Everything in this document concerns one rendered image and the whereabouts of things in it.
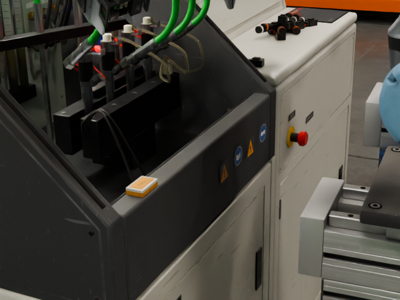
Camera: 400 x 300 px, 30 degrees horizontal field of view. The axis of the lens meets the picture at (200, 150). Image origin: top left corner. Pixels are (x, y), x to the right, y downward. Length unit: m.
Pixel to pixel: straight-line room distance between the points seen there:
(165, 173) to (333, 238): 0.35
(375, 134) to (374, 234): 0.49
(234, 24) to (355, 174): 1.72
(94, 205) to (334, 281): 0.35
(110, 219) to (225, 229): 0.45
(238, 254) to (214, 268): 0.13
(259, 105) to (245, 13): 0.55
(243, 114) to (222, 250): 0.27
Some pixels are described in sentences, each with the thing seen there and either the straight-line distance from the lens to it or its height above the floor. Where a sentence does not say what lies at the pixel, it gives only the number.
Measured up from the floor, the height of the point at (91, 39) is 1.16.
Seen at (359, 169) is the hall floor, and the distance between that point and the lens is 3.63.
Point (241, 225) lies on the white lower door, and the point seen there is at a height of 0.71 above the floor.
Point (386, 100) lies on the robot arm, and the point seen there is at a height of 1.21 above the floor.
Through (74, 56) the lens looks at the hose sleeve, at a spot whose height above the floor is 1.12.
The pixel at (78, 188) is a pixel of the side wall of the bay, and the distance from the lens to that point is 1.08.
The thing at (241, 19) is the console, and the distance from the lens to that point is 2.03.
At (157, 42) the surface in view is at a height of 1.11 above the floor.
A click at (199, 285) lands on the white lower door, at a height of 0.69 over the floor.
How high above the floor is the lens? 1.45
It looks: 22 degrees down
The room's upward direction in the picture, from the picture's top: 1 degrees counter-clockwise
